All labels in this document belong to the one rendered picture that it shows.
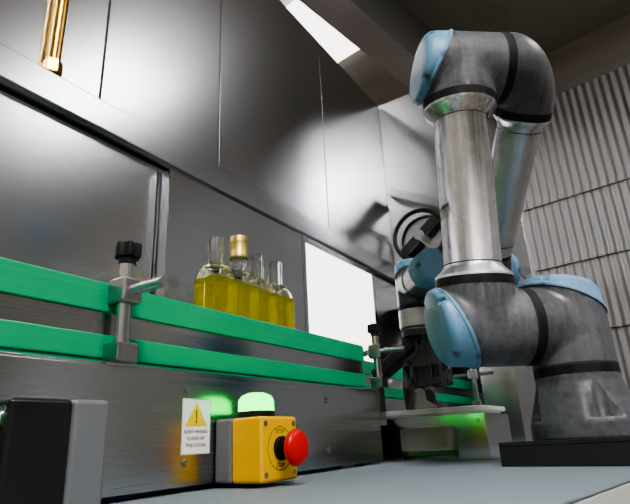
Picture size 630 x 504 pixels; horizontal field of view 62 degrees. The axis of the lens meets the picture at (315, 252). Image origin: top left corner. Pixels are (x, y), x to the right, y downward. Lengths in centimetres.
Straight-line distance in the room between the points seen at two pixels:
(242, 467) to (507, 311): 41
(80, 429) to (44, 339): 13
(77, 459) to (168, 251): 64
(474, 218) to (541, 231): 313
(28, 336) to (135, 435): 14
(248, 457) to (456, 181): 49
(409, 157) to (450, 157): 133
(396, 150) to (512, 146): 126
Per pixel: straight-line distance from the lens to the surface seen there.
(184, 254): 106
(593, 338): 84
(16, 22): 106
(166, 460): 61
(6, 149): 94
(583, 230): 385
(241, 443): 63
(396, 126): 226
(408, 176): 214
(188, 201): 111
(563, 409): 81
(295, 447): 62
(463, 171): 83
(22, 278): 55
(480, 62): 90
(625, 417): 82
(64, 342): 56
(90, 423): 46
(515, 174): 100
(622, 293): 371
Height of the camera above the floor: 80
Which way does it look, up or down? 20 degrees up
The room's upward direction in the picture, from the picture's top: 3 degrees counter-clockwise
